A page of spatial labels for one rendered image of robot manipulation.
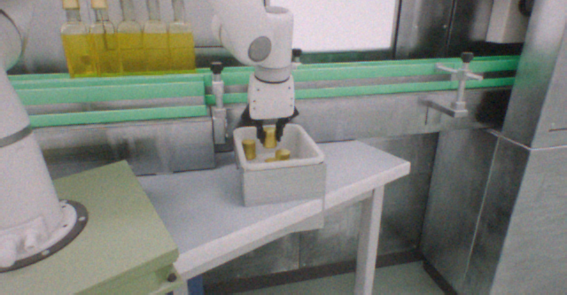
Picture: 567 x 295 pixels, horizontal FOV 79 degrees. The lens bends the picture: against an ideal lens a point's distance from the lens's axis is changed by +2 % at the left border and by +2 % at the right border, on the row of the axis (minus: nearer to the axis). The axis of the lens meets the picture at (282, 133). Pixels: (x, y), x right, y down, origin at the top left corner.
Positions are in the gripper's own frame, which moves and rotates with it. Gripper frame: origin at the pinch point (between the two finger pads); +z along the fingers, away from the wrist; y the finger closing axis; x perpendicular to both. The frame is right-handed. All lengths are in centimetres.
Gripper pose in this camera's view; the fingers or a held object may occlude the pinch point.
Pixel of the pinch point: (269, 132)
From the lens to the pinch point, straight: 80.6
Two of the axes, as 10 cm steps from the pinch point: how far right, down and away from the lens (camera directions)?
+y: -9.7, 1.0, -2.3
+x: 2.4, 5.8, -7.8
